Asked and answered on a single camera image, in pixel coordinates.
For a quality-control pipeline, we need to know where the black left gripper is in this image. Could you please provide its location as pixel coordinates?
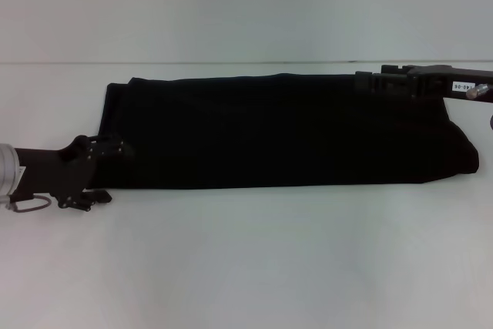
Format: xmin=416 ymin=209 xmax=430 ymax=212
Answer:
xmin=13 ymin=134 xmax=134 ymax=213

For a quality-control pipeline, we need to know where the silver plug on right gripper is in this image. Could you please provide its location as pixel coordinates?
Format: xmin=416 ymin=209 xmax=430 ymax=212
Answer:
xmin=465 ymin=82 xmax=491 ymax=100

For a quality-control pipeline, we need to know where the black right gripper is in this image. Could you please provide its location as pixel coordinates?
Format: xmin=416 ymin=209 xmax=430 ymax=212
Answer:
xmin=354 ymin=63 xmax=493 ymax=106

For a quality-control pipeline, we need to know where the black t-shirt with FREE print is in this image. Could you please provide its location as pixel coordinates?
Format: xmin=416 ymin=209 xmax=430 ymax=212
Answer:
xmin=92 ymin=72 xmax=481 ymax=193

